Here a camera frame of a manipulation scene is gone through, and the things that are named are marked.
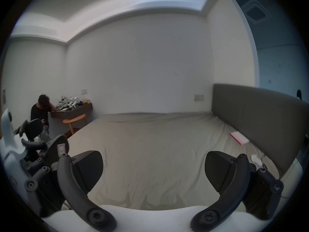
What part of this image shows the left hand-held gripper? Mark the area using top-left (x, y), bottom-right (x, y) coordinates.
top-left (0, 108), bottom-right (69, 201)

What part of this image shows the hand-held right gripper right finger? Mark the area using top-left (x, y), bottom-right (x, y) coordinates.
top-left (190, 151), bottom-right (284, 229)

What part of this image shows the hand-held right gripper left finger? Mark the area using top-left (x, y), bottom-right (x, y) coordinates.
top-left (24, 151), bottom-right (118, 232)

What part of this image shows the small white object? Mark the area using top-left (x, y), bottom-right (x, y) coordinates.
top-left (251, 154), bottom-right (266, 169)

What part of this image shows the wooden chair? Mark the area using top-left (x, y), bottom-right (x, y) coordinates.
top-left (62, 114), bottom-right (87, 134)

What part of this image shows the grey padded headboard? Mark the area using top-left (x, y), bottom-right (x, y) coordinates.
top-left (211, 83), bottom-right (309, 180)

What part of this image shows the bed with beige sheet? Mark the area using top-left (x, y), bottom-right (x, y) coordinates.
top-left (65, 111), bottom-right (303, 212)

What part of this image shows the dark wall desk with clutter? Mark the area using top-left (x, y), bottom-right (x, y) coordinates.
top-left (50, 96), bottom-right (93, 120)

